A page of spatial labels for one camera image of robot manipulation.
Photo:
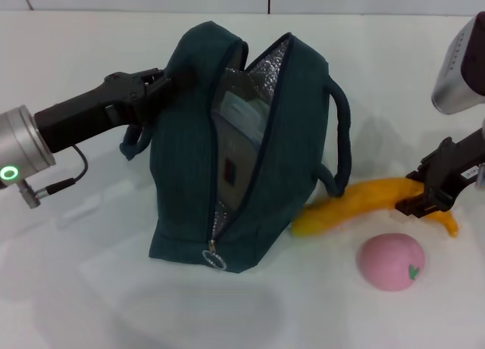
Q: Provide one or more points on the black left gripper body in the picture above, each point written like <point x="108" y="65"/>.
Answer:
<point x="94" y="110"/>

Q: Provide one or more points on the dark teal insulated lunch bag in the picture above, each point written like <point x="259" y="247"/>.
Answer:
<point x="182" y="167"/>

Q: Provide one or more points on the pink peach toy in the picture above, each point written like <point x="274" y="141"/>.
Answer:
<point x="386" y="263"/>

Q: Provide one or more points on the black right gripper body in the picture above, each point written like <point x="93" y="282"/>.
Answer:
<point x="451" y="167"/>

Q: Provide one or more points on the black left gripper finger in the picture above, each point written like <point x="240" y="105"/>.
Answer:
<point x="170" y="79"/>
<point x="159" y="101"/>

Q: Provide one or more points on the clear blue-rimmed plastic container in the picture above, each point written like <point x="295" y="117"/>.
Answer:
<point x="242" y="114"/>

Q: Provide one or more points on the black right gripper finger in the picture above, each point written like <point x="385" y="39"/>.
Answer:
<point x="418" y="176"/>
<point x="424" y="205"/>

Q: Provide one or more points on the yellow banana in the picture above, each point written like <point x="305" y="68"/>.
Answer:
<point x="360" y="201"/>

